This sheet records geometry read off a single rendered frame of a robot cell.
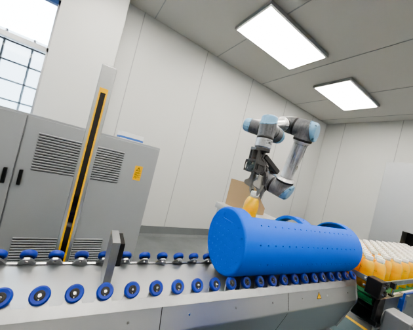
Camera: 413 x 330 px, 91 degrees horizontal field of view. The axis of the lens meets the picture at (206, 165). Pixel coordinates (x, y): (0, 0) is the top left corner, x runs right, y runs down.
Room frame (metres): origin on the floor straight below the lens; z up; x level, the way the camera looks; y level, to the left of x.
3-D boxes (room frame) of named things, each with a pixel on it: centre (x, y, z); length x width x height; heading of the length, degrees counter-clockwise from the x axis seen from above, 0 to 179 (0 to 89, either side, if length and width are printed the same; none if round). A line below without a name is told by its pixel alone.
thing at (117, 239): (0.68, 0.23, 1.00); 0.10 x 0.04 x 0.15; 28
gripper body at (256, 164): (0.92, -0.22, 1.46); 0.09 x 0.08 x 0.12; 118
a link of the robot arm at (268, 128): (0.92, -0.23, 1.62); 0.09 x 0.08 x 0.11; 141
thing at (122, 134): (2.15, 0.86, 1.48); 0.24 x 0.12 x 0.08; 130
